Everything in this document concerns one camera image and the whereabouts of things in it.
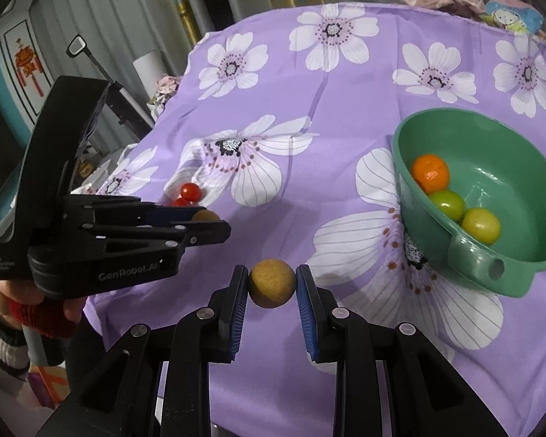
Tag small yellow-brown fruit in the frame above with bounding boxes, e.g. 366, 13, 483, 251
248, 259, 297, 309
191, 209, 221, 222

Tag large green fruit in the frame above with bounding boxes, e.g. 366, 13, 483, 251
460, 207, 502, 246

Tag striped sleeve forearm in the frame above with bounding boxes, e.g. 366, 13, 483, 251
0, 318, 30, 398

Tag person's left hand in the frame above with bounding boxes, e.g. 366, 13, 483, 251
0, 280, 86, 338

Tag red cherry tomato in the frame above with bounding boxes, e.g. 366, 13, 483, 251
179, 182, 203, 203
171, 196, 192, 207

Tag phone on selfie stick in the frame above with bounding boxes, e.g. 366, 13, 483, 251
66, 35, 156, 130

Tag white paper roll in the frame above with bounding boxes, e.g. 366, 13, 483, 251
133, 50, 167, 96

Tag purple floral tablecloth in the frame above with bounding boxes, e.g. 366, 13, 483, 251
86, 3, 546, 436

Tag green fruit in bowl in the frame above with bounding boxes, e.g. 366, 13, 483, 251
428, 189, 466, 222

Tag red chinese knot decoration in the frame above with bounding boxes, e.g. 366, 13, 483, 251
14, 38, 44, 97

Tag orange tangerine in bowl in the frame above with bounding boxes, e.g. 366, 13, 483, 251
411, 154, 450, 194

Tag green plastic bowl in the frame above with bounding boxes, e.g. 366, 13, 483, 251
391, 109, 546, 298

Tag cartoon print pillow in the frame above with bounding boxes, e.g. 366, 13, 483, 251
479, 0, 545, 35

